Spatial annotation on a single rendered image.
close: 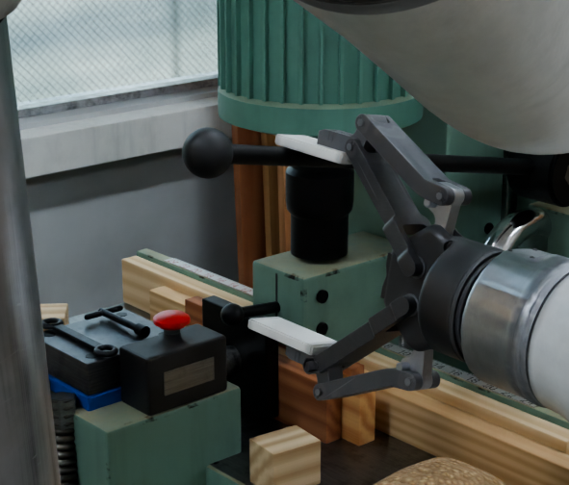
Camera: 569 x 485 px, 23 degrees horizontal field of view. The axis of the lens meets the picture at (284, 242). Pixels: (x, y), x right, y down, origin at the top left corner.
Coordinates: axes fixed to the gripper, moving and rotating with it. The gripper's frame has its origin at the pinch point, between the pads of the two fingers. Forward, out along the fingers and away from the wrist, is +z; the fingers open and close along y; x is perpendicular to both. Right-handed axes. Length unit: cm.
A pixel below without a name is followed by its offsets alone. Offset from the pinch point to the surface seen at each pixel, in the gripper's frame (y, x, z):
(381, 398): -15.8, -18.5, 4.7
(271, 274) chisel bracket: -7.1, -12.7, 14.7
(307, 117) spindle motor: 7.6, -8.3, 8.3
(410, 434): -17.8, -18.9, 1.1
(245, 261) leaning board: -38, -112, 129
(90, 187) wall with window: -26, -84, 145
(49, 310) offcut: -17.2, -7.3, 39.9
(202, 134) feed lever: 7.3, 9.4, -0.4
